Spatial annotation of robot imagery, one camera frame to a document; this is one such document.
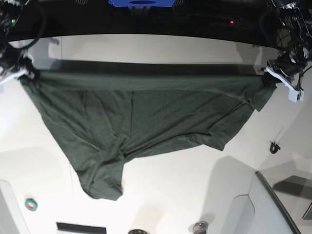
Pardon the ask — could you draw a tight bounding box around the black round dial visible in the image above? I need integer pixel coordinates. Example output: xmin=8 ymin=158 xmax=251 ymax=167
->
xmin=128 ymin=229 xmax=147 ymax=234

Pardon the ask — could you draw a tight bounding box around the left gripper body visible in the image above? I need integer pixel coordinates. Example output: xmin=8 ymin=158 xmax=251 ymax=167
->
xmin=264 ymin=55 xmax=307 ymax=92

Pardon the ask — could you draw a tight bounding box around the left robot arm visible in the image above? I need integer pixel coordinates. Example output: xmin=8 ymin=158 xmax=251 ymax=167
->
xmin=259 ymin=0 xmax=312 ymax=92

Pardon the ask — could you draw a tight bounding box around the dark green t-shirt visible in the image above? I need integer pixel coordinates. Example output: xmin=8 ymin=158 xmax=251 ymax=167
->
xmin=20 ymin=70 xmax=276 ymax=201

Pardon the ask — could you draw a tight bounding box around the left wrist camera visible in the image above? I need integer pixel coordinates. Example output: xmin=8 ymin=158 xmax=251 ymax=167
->
xmin=288 ymin=90 xmax=304 ymax=103

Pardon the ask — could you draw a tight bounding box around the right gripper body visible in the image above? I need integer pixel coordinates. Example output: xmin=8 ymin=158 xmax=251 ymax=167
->
xmin=0 ymin=52 xmax=34 ymax=85

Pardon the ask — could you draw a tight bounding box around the grey round knob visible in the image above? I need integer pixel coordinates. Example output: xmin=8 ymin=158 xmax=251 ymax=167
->
xmin=192 ymin=221 xmax=209 ymax=234

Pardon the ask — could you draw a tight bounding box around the blue mount plate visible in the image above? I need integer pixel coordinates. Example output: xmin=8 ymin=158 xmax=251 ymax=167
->
xmin=108 ymin=0 xmax=175 ymax=7

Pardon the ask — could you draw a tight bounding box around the black clip on table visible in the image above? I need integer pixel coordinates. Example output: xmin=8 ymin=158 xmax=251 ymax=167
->
xmin=269 ymin=141 xmax=281 ymax=154

